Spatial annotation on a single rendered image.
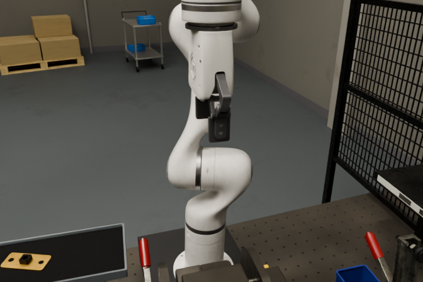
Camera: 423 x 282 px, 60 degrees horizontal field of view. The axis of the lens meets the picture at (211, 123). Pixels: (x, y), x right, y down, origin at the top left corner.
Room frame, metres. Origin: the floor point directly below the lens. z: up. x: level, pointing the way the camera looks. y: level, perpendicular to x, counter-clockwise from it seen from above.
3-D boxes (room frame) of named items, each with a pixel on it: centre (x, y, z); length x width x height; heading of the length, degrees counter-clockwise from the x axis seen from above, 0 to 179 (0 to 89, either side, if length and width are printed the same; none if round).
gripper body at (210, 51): (0.54, 0.00, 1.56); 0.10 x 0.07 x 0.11; 14
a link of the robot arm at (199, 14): (0.54, 0.00, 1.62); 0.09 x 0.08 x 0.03; 14
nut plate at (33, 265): (0.54, 0.35, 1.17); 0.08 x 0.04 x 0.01; 84
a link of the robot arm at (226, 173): (0.88, -0.02, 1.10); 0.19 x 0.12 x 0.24; 89
